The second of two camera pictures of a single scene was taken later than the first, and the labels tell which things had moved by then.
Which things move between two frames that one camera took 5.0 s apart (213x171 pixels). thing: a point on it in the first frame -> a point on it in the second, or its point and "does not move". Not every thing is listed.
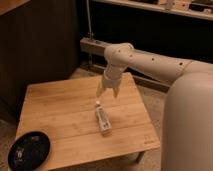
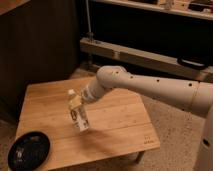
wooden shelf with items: x=201 y=9 does not move
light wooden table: x=81 y=127 does not move
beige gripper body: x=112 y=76 -> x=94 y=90
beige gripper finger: x=101 y=88 -> x=75 y=102
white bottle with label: x=104 y=121 -> x=78 y=112
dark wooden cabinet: x=39 y=42 does not move
